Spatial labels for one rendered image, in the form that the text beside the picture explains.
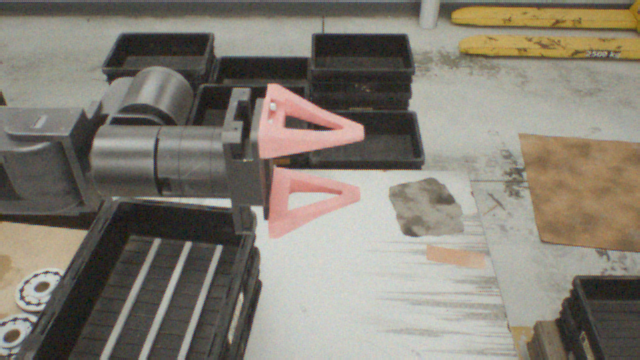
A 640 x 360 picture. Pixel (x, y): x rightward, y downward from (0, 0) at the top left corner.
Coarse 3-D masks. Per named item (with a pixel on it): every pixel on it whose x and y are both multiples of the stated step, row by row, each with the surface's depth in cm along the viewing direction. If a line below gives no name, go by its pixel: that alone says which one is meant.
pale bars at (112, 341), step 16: (160, 240) 123; (144, 272) 117; (176, 272) 117; (208, 272) 117; (208, 288) 114; (128, 304) 111; (160, 320) 108; (192, 320) 108; (112, 336) 105; (192, 336) 106; (144, 352) 103
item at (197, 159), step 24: (240, 96) 44; (240, 120) 45; (168, 144) 44; (192, 144) 44; (216, 144) 44; (240, 144) 41; (168, 168) 44; (192, 168) 43; (216, 168) 43; (168, 192) 45; (192, 192) 45; (216, 192) 45; (240, 216) 46
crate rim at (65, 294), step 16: (112, 208) 117; (176, 208) 118; (192, 208) 117; (208, 208) 118; (224, 208) 117; (256, 224) 116; (96, 240) 111; (240, 256) 108; (80, 272) 105; (240, 272) 106; (64, 288) 102; (64, 304) 100; (224, 304) 100; (48, 320) 97; (224, 320) 97; (224, 336) 98; (32, 352) 93; (208, 352) 93
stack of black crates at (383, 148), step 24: (360, 120) 222; (384, 120) 222; (408, 120) 222; (360, 144) 222; (384, 144) 222; (408, 144) 222; (312, 168) 203; (336, 168) 203; (360, 168) 203; (384, 168) 202; (408, 168) 202
